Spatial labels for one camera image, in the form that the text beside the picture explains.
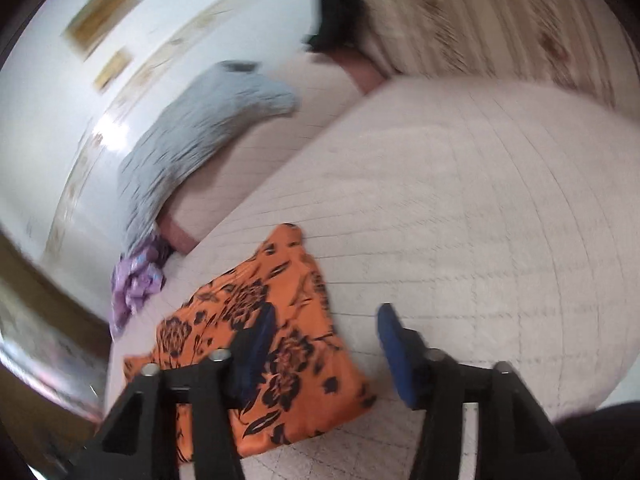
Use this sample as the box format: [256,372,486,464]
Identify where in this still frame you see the black cloth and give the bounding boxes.
[301,0,373,55]

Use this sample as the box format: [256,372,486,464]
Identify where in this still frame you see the striped floral sofa cushion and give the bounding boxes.
[356,0,640,113]

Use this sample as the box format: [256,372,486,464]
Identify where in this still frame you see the framed wall plaque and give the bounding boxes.
[61,0,147,62]

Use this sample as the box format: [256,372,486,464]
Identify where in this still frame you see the pale quilted mattress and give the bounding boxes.
[104,76,640,480]

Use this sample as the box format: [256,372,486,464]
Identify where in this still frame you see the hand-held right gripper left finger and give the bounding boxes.
[75,304,279,480]

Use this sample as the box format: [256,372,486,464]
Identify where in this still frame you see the purple floral garment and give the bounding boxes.
[109,237,168,338]

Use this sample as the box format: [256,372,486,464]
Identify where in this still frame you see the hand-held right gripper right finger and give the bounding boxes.
[377,302,581,480]

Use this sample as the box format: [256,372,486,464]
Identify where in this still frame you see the grey quilted pillow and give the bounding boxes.
[116,60,301,257]

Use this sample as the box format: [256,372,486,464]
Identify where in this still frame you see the orange black floral blouse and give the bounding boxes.
[122,222,378,466]

